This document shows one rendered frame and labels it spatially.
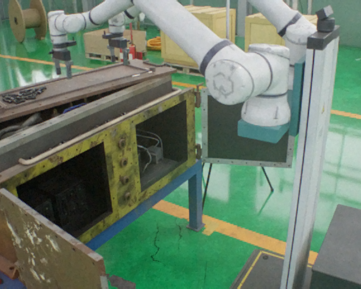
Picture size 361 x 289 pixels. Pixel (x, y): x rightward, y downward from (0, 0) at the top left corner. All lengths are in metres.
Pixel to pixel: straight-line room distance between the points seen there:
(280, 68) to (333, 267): 0.89
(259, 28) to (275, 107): 5.24
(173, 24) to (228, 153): 1.58
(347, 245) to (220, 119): 1.27
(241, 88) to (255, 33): 5.47
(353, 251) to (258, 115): 0.82
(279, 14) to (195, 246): 1.89
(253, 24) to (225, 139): 4.09
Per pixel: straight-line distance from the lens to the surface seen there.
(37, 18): 12.46
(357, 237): 2.05
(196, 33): 1.41
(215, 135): 2.83
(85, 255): 1.31
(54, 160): 1.94
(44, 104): 2.21
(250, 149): 2.85
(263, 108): 1.48
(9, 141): 1.89
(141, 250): 3.19
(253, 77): 1.31
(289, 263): 2.00
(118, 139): 2.21
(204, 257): 3.09
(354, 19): 10.69
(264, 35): 6.68
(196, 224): 3.32
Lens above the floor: 2.05
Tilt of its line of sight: 25 degrees down
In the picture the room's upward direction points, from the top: 1 degrees counter-clockwise
